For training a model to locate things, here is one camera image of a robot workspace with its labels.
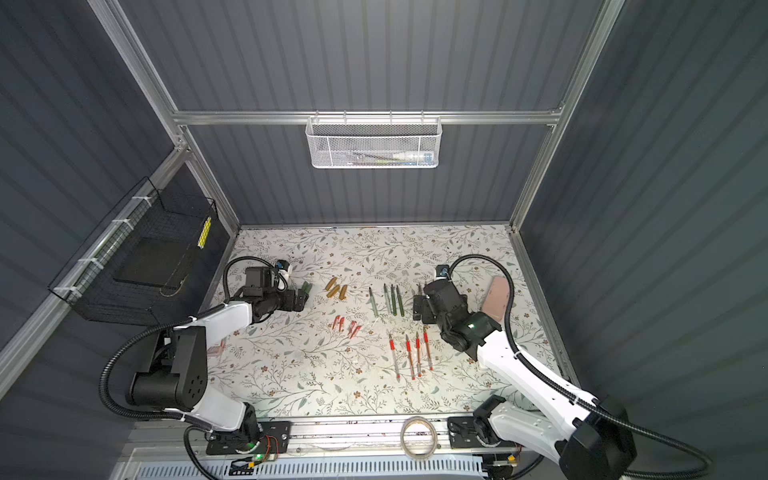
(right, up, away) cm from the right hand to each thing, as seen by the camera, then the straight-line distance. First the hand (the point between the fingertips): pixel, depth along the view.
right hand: (437, 298), depth 80 cm
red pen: (-12, -16, +8) cm, 22 cm away
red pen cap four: (-30, -10, +13) cm, 34 cm away
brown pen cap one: (-29, -2, +20) cm, 36 cm away
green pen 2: (-12, -4, +19) cm, 22 cm away
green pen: (-19, -4, +18) cm, 27 cm away
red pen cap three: (-28, -10, +13) cm, 33 cm away
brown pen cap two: (-34, +2, +22) cm, 40 cm away
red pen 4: (-1, -16, +8) cm, 18 cm away
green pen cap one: (-42, +1, +21) cm, 47 cm away
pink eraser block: (+23, -2, +17) cm, 29 cm away
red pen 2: (-7, -15, +8) cm, 19 cm away
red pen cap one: (-23, -11, +13) cm, 29 cm away
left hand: (-43, 0, +14) cm, 46 cm away
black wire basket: (-74, +10, -7) cm, 75 cm away
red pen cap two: (-25, -11, +13) cm, 30 cm away
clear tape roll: (-7, -30, -5) cm, 31 cm away
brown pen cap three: (-33, 0, +21) cm, 39 cm away
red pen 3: (-4, -16, +8) cm, 18 cm away
